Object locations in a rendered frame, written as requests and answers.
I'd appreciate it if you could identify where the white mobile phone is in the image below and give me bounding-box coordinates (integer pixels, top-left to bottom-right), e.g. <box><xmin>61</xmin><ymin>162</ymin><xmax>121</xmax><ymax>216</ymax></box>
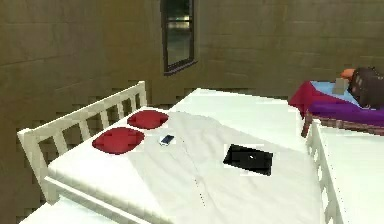
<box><xmin>158</xmin><ymin>134</ymin><xmax>176</xmax><ymax>147</ymax></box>

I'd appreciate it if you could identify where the red pillow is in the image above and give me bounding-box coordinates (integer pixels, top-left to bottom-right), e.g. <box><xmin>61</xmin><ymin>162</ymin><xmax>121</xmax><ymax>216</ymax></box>
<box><xmin>91</xmin><ymin>126</ymin><xmax>146</xmax><ymax>155</ymax></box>
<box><xmin>126</xmin><ymin>109</ymin><xmax>170</xmax><ymax>131</ymax></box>

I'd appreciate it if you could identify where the black laptop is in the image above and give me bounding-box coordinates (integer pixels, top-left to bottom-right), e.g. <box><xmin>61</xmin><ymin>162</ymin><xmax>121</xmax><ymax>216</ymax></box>
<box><xmin>222</xmin><ymin>143</ymin><xmax>274</xmax><ymax>177</ymax></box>

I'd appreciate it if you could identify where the white slatted bed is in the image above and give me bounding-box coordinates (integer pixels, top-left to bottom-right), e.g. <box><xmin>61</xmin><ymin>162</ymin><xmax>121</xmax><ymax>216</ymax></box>
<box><xmin>306</xmin><ymin>119</ymin><xmax>384</xmax><ymax>224</ymax></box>
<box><xmin>17</xmin><ymin>80</ymin><xmax>324</xmax><ymax>224</ymax></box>

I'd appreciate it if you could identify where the dark framed window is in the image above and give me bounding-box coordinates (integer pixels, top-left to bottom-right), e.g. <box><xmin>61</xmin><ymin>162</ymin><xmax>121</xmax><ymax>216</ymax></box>
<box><xmin>160</xmin><ymin>0</ymin><xmax>198</xmax><ymax>76</ymax></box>

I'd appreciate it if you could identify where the purple and red bed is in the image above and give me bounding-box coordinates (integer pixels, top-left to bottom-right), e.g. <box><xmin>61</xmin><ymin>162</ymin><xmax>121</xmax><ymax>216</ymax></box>
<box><xmin>288</xmin><ymin>80</ymin><xmax>384</xmax><ymax>139</ymax></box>

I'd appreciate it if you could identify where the grey small box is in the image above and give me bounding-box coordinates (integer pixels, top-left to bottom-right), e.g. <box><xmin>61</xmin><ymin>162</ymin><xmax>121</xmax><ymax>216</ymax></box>
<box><xmin>332</xmin><ymin>77</ymin><xmax>350</xmax><ymax>96</ymax></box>

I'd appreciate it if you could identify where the orange pillow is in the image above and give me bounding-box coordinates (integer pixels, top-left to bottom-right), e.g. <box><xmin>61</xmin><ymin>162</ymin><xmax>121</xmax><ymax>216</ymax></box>
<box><xmin>340</xmin><ymin>68</ymin><xmax>357</xmax><ymax>80</ymax></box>

